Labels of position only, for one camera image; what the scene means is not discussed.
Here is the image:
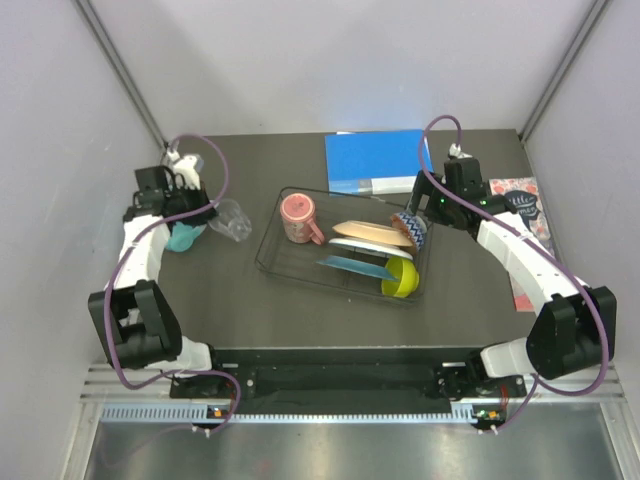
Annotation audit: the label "red patterned small bowl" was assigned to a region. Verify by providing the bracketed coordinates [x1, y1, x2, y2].
[391, 211, 428, 253]

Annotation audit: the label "clear plastic cup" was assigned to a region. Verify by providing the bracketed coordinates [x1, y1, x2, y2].
[208, 198, 252, 242]

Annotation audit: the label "peach bird plate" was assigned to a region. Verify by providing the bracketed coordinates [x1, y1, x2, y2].
[332, 220, 413, 248]

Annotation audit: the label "white watermelon plate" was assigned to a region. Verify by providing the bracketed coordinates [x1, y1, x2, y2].
[328, 237, 414, 261]

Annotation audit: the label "black wire dish rack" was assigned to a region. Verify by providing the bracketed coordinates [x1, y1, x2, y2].
[255, 186, 430, 305]

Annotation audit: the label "lime green bowl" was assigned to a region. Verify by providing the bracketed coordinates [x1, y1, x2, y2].
[381, 257, 420, 298]

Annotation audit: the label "teal scalloped plate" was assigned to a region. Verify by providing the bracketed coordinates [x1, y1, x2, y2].
[316, 255, 398, 281]

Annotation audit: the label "pink ghost mug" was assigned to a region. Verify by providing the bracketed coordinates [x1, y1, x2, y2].
[279, 192, 325, 245]

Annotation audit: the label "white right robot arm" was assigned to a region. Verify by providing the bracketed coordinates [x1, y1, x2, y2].
[407, 157, 617, 396]

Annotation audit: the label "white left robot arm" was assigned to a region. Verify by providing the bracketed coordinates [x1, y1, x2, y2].
[88, 157, 227, 397]

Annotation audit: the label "teal cat ear headphones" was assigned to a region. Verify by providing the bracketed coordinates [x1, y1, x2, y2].
[165, 222, 205, 253]

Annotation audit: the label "Little Women book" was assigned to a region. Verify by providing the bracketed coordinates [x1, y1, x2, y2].
[489, 177, 555, 256]

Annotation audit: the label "blue folder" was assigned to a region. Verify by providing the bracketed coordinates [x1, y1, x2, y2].
[325, 130, 432, 195]

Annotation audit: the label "red illustrated book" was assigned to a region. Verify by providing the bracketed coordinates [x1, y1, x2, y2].
[506, 245, 556, 314]

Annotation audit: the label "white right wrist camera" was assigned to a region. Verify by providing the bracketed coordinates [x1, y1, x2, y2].
[447, 143, 472, 161]

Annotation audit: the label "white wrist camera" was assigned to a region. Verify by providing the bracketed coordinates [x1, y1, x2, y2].
[447, 143, 472, 161]
[165, 149, 204, 190]

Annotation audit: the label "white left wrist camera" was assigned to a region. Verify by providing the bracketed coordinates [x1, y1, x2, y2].
[165, 149, 204, 190]

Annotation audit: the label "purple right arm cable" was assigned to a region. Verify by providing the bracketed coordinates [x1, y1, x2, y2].
[417, 115, 617, 435]

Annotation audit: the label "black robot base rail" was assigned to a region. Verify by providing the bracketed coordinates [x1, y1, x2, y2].
[169, 347, 526, 415]

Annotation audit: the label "white slotted cable duct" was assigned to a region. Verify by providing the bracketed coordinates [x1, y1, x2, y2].
[102, 399, 506, 425]

